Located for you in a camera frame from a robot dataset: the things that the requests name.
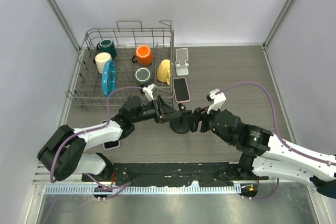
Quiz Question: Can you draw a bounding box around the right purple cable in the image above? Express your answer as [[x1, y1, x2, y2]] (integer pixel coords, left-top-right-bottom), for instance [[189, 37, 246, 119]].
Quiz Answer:
[[215, 81, 336, 201]]

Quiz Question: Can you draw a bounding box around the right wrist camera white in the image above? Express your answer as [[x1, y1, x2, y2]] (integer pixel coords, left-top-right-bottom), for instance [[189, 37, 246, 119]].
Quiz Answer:
[[206, 89, 226, 114]]

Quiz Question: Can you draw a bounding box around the phone in pink case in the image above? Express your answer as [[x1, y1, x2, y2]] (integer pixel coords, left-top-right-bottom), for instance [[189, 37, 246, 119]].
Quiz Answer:
[[173, 78, 191, 103]]

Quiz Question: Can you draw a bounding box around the purple cable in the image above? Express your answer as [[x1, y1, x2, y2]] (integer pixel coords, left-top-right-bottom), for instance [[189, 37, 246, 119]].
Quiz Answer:
[[49, 85, 148, 201], [215, 81, 336, 201]]

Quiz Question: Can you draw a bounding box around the orange mug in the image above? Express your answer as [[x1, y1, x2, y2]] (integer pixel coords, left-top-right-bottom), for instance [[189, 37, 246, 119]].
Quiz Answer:
[[131, 44, 154, 66]]

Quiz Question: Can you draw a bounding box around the blue dotted plate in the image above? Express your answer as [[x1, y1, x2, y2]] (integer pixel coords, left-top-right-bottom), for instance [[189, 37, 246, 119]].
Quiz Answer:
[[101, 60, 116, 98]]

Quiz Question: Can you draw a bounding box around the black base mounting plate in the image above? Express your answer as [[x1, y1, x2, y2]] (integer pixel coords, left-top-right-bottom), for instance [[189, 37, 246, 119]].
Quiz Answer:
[[113, 162, 242, 187]]

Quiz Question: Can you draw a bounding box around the phone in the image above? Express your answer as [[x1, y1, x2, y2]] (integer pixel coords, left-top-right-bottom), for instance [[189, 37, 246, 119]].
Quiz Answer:
[[173, 78, 191, 103], [103, 141, 120, 150]]

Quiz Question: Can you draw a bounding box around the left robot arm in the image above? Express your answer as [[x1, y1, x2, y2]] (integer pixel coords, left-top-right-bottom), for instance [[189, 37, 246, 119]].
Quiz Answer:
[[37, 96, 182, 183]]

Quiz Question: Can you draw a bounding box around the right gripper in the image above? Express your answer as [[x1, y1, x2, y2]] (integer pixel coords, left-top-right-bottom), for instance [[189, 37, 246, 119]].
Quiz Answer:
[[184, 101, 235, 145]]

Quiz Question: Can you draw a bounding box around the dark green mug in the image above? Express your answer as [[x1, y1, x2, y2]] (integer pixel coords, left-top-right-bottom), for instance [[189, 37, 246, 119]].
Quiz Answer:
[[97, 39, 117, 60]]

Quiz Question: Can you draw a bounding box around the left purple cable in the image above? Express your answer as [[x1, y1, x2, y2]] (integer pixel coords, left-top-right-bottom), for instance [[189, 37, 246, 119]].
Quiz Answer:
[[49, 85, 148, 201]]

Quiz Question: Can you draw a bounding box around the yellow mug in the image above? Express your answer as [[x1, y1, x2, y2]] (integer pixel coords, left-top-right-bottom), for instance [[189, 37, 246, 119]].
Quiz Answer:
[[156, 59, 171, 86]]

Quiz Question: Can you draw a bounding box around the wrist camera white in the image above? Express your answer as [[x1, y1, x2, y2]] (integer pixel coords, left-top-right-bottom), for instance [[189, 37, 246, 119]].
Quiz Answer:
[[206, 89, 226, 114], [142, 84, 156, 102]]

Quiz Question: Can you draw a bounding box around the white folding phone stand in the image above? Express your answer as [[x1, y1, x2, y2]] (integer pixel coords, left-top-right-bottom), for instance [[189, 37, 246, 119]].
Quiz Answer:
[[175, 48, 189, 76]]

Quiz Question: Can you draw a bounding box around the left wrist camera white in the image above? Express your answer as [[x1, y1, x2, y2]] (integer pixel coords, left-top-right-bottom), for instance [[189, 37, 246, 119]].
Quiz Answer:
[[142, 84, 156, 102]]

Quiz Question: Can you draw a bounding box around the black round-base phone stand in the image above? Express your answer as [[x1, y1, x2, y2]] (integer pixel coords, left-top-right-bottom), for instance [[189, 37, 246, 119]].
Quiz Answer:
[[170, 103, 193, 134]]

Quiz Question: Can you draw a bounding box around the white slotted cable duct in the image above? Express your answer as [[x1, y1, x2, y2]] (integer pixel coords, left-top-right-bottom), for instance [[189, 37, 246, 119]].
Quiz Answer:
[[44, 184, 241, 195]]

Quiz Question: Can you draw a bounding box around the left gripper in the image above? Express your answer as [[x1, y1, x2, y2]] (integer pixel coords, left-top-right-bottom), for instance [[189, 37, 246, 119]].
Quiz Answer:
[[132, 96, 181, 124]]

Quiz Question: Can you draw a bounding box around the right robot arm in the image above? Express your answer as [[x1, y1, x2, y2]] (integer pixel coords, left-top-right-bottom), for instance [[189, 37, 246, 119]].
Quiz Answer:
[[187, 108, 335, 198]]

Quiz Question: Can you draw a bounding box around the cream ribbed mug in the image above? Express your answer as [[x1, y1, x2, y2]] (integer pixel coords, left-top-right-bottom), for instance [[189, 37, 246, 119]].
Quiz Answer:
[[94, 52, 112, 74]]

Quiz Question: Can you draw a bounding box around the grey wire dish rack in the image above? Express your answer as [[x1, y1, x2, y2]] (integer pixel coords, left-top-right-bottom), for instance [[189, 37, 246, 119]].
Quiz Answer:
[[66, 20, 174, 108]]

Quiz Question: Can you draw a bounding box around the grey mug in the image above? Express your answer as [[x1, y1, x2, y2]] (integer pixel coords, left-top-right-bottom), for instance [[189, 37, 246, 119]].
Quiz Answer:
[[135, 68, 154, 87]]

